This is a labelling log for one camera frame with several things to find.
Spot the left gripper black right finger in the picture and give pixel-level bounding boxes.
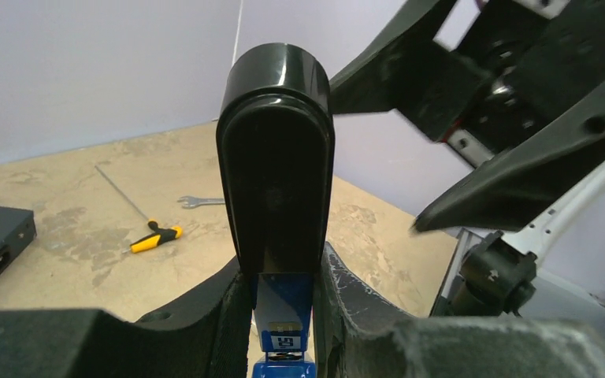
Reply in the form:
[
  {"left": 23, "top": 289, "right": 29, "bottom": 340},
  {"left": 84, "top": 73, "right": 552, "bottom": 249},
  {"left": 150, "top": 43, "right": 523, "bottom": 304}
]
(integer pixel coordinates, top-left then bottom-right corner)
[{"left": 313, "top": 244, "right": 605, "bottom": 377}]

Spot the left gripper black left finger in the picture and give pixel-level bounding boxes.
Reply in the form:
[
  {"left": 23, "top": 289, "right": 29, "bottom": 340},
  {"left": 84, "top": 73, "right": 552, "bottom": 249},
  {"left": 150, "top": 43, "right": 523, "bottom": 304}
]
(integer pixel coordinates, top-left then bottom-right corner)
[{"left": 0, "top": 260, "right": 251, "bottom": 377}]

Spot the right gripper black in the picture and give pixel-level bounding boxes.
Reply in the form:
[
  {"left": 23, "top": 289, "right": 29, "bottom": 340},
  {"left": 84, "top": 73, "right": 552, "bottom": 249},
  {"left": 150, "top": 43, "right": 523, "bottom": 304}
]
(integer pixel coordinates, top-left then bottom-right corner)
[{"left": 331, "top": 1, "right": 605, "bottom": 232}]

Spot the blue black stapler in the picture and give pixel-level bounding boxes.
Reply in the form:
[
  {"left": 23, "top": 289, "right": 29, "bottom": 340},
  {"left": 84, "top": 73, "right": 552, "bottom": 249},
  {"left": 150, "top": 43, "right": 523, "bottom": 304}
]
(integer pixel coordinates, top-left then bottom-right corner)
[{"left": 216, "top": 43, "right": 335, "bottom": 377}]

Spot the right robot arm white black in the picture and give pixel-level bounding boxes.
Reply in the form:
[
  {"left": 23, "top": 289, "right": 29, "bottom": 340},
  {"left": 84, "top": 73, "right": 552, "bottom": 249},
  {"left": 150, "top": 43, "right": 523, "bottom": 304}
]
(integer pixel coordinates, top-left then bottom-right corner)
[{"left": 331, "top": 1, "right": 605, "bottom": 316}]

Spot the silver open-end wrench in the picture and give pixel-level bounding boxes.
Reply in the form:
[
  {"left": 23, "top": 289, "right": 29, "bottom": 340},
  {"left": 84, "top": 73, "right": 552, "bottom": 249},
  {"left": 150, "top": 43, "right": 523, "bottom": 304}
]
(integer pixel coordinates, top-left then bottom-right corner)
[{"left": 177, "top": 195, "right": 225, "bottom": 209}]

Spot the yellow black T-handle hex key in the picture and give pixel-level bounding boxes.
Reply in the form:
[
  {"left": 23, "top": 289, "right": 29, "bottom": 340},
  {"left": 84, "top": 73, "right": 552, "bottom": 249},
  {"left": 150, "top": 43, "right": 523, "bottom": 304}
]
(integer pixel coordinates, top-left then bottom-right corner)
[{"left": 94, "top": 165, "right": 183, "bottom": 254}]

